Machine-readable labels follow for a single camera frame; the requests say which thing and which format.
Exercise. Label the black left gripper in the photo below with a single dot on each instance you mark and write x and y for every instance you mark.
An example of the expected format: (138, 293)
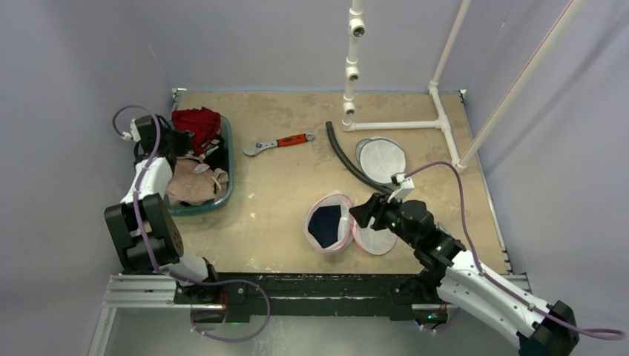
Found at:
(185, 139)

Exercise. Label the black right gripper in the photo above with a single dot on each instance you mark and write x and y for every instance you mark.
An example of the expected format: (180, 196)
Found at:
(375, 211)

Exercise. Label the pink trimmed mesh laundry bag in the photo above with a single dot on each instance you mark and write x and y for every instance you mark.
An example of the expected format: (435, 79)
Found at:
(376, 243)

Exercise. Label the red lace bra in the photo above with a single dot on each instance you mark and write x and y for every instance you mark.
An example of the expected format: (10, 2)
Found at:
(203, 123)

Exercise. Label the navy blue bra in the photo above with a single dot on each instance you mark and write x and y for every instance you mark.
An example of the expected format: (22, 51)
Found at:
(323, 225)

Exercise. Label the pink lace bra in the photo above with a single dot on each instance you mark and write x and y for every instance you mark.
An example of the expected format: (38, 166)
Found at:
(195, 183)

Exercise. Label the white mesh laundry bag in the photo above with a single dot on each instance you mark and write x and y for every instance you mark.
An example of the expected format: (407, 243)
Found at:
(380, 158)

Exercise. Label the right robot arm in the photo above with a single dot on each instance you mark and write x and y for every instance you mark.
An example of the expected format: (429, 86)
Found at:
(531, 324)

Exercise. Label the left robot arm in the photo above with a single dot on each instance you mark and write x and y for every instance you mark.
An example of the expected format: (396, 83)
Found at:
(143, 231)

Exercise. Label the teal plastic bin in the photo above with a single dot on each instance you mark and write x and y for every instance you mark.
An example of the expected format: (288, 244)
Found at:
(184, 210)

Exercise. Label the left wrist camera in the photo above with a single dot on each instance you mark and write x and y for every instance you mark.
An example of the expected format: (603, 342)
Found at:
(128, 130)

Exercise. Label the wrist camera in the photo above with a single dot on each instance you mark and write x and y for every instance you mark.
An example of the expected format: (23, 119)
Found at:
(128, 130)
(404, 186)

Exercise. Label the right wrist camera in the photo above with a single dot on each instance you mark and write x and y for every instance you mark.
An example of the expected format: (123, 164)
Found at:
(404, 186)

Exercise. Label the red handled adjustable wrench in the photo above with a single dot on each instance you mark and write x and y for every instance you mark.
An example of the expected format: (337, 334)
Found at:
(287, 141)

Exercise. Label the white PVC pipe frame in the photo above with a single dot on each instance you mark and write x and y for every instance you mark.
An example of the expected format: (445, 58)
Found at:
(357, 29)

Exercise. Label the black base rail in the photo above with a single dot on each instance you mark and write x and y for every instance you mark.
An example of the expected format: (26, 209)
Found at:
(399, 297)

